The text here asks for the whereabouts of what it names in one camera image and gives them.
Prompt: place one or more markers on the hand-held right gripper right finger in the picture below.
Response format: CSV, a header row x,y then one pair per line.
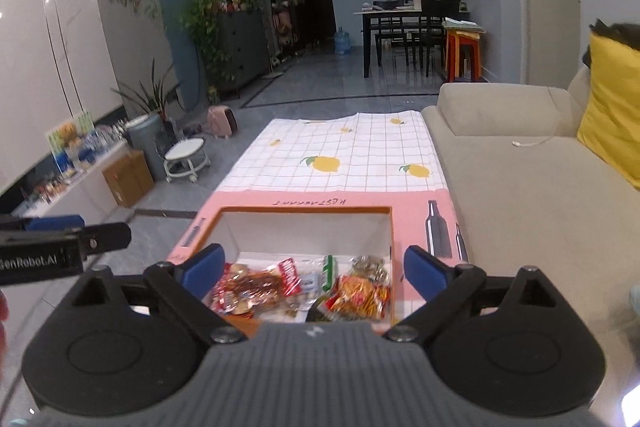
x,y
425,269

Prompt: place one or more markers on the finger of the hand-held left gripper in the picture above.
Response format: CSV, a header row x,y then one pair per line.
x,y
55,222
107,237

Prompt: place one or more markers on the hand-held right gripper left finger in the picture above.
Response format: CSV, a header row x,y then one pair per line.
x,y
202,272

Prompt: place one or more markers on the red-brown meat snack packet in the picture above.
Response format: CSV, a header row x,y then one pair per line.
x,y
250,287

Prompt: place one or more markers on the clear packet olive contents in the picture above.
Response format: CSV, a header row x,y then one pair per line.
x,y
370,267

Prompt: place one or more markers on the orange stick snack packet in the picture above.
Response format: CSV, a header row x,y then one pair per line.
x,y
357,297

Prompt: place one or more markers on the orange cardboard box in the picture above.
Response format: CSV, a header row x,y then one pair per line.
x,y
300,232

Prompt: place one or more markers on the white TV console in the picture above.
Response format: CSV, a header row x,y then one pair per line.
x,y
85,184

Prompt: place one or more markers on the brown cardboard carton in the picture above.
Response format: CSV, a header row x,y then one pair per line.
x,y
127,177

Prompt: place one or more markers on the plush toy picture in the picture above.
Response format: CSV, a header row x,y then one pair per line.
x,y
70,142

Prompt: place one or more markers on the grey bin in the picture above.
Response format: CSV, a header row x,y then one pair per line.
x,y
145,142

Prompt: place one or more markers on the white rolling stool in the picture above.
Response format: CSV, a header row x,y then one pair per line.
x,y
185,152

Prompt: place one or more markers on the beige sofa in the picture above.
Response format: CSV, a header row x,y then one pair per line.
x,y
525,207

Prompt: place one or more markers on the printed checked tablecloth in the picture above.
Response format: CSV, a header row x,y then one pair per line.
x,y
350,157

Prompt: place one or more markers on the long-leaf plant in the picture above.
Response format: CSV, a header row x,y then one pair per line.
x,y
150,99

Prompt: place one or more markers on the pink heater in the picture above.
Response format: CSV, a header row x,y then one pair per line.
x,y
222,122

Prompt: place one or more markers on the potted climbing plant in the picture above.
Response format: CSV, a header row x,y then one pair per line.
x,y
205,32

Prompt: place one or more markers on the dark grey dresser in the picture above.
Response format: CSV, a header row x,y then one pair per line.
x,y
245,47

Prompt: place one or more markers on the orange stool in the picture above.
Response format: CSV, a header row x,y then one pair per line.
x,y
462,42

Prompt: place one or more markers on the dark dining chair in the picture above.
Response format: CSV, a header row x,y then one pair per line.
x,y
435,14
395,34

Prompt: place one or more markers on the blue water jug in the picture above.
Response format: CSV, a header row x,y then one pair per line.
x,y
343,42

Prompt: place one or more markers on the stack of papers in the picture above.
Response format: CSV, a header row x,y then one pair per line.
x,y
465,26

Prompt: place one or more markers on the yellow pillow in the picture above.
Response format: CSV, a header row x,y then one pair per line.
x,y
612,107

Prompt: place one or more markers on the dark dining table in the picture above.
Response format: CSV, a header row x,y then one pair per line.
x,y
390,13

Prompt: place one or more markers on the shoe rack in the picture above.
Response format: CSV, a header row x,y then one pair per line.
x,y
282,22

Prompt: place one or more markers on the dark cloth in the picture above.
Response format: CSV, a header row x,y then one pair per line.
x,y
625,32

